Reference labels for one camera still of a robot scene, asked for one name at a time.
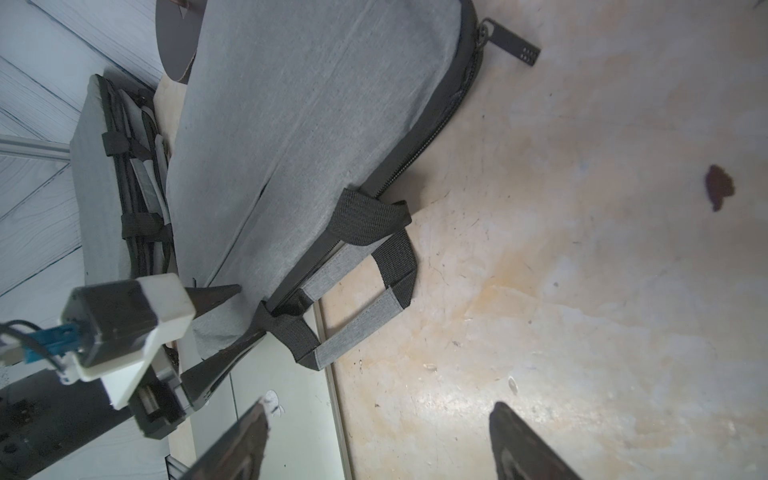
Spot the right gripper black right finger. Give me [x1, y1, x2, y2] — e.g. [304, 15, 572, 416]
[489, 401, 581, 480]

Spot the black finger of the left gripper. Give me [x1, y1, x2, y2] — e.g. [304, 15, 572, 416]
[181, 329, 266, 408]

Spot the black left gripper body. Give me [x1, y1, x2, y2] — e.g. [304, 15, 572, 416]
[129, 345, 191, 440]

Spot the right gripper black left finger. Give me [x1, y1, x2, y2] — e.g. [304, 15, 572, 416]
[182, 401, 269, 480]

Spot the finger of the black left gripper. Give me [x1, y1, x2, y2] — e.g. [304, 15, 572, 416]
[185, 284, 242, 318]

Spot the grey laptop bag with strap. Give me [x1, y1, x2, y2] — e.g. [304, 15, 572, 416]
[95, 75, 174, 278]

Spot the grey laptop sleeve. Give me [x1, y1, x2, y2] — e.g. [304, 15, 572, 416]
[167, 1, 540, 370]
[70, 75, 131, 285]

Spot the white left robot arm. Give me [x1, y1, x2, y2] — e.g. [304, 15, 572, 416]
[1, 274, 245, 479]

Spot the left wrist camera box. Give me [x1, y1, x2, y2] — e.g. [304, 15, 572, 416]
[0, 273, 197, 411]

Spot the left aluminium corner post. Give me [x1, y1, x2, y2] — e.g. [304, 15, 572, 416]
[0, 134, 70, 163]

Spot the brown wire cup stand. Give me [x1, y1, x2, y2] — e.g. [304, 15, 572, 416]
[155, 0, 207, 84]

